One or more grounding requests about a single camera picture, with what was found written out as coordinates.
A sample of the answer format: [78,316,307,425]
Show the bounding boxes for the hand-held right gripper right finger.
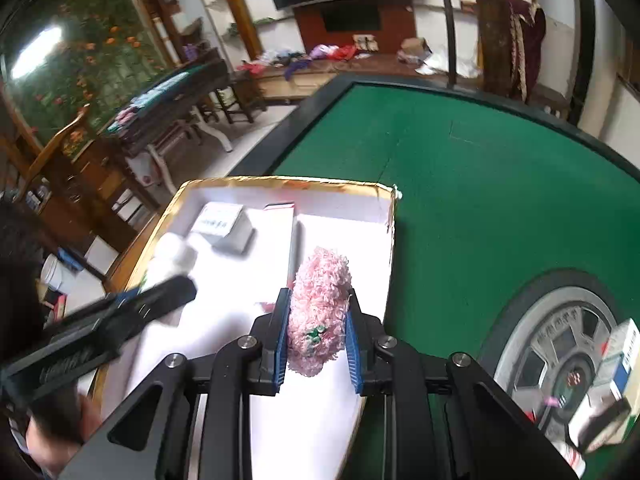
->
[345,287,581,480]

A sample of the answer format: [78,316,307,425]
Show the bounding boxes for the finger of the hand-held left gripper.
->
[102,275,197,343]

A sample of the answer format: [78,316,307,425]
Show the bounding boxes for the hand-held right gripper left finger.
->
[60,287,293,480]

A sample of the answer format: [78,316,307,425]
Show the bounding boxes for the plain white plastic bottle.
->
[142,232,197,293]

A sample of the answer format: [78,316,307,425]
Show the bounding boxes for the pink fluffy scrunchie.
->
[287,246,352,378]

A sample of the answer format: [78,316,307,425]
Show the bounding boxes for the gold-edged cardboard box tray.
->
[92,175,403,480]

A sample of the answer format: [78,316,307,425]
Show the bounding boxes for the black tape roll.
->
[575,396,632,454]

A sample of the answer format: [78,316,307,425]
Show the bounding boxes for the person's left hand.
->
[25,394,106,476]

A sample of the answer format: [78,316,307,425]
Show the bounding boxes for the white plastic bucket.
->
[40,254,77,294]

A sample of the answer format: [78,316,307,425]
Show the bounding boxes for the grey white small box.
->
[189,201,257,256]

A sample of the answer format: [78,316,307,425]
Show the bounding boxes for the red white long box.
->
[257,202,305,291]

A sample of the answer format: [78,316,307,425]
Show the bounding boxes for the light wooden armchair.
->
[14,104,92,202]

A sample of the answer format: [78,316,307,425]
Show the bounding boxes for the round grey table control panel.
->
[492,270,640,463]

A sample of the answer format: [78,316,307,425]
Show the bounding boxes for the dark wooden mahjong table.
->
[99,57,237,188]

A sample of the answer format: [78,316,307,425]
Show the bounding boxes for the white red-label pill bottle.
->
[554,441,587,479]

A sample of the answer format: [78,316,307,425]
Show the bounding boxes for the blue white medicine box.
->
[592,317,640,402]

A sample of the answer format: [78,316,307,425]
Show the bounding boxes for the pile of colourful clothes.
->
[239,43,362,75]

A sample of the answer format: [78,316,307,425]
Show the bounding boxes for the small open cardboard box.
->
[398,37,432,65]

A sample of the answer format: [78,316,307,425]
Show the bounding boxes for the red-brown television cabinet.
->
[292,0,418,55]

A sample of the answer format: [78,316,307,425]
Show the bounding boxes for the dark wooden chair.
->
[428,0,571,113]

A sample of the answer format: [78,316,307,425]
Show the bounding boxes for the maroon fringed cloth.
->
[506,0,547,102]

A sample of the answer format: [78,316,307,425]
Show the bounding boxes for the floral wall poster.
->
[0,0,172,162]

